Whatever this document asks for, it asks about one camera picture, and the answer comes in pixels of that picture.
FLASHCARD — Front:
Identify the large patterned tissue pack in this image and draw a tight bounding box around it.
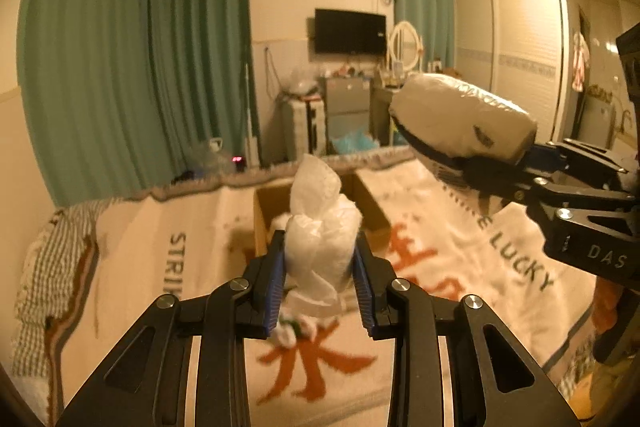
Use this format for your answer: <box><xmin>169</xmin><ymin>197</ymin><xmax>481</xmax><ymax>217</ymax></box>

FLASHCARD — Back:
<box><xmin>388</xmin><ymin>72</ymin><xmax>539</xmax><ymax>210</ymax></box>

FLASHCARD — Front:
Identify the white plastic bag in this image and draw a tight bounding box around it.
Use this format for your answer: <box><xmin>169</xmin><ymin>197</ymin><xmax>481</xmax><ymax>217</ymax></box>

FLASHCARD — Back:
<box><xmin>283</xmin><ymin>155</ymin><xmax>362</xmax><ymax>319</ymax></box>

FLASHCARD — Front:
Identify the white green pipe-cleaner toy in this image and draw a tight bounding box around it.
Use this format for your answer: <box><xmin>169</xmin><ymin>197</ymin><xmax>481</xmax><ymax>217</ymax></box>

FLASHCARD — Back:
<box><xmin>279</xmin><ymin>312</ymin><xmax>337</xmax><ymax>339</ymax></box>

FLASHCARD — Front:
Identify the white sliding wardrobe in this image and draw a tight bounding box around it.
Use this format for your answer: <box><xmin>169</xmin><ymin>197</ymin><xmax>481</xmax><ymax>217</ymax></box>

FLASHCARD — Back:
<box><xmin>454</xmin><ymin>0</ymin><xmax>572</xmax><ymax>142</ymax></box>

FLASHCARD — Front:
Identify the cream printed blanket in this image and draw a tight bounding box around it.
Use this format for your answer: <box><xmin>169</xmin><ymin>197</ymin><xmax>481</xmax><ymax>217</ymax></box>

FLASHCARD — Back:
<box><xmin>46</xmin><ymin>146</ymin><xmax>622</xmax><ymax>427</ymax></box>

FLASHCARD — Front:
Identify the white dressing table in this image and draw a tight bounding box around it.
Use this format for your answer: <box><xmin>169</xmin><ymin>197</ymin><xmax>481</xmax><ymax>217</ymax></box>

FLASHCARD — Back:
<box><xmin>370</xmin><ymin>86</ymin><xmax>400</xmax><ymax>146</ymax></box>

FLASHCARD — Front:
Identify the checkered green bedsheet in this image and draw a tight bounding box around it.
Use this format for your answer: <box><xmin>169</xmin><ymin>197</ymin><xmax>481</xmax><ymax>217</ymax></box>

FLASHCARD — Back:
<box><xmin>8</xmin><ymin>198</ymin><xmax>114</xmax><ymax>408</ymax></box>

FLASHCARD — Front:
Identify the white oval vanity mirror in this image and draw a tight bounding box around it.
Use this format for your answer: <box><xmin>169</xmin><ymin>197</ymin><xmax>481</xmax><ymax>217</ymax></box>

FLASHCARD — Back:
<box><xmin>387</xmin><ymin>20</ymin><xmax>424</xmax><ymax>76</ymax></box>

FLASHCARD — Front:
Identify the white suitcase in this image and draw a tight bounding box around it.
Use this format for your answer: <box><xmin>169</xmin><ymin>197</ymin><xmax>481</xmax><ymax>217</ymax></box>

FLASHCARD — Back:
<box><xmin>281</xmin><ymin>96</ymin><xmax>326</xmax><ymax>161</ymax></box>

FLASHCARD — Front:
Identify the open cardboard box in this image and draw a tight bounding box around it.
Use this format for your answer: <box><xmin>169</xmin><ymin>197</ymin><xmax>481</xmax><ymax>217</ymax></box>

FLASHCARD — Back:
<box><xmin>254</xmin><ymin>172</ymin><xmax>392</xmax><ymax>255</ymax></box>

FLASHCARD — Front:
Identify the clear water jug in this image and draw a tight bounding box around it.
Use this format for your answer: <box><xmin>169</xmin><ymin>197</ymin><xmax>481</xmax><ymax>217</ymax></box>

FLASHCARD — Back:
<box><xmin>188</xmin><ymin>138</ymin><xmax>235</xmax><ymax>178</ymax></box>

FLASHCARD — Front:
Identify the white stick vacuum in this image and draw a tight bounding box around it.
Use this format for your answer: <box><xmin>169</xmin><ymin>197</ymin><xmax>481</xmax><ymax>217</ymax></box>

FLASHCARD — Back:
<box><xmin>244</xmin><ymin>63</ymin><xmax>260</xmax><ymax>168</ymax></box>

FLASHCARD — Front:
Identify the large green curtain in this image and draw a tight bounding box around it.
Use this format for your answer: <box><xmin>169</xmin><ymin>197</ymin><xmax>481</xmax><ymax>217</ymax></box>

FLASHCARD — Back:
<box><xmin>17</xmin><ymin>0</ymin><xmax>257</xmax><ymax>206</ymax></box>

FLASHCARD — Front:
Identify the black wall television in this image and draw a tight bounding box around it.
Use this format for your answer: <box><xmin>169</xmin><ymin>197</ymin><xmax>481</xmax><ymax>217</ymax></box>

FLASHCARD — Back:
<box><xmin>314</xmin><ymin>9</ymin><xmax>387</xmax><ymax>56</ymax></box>

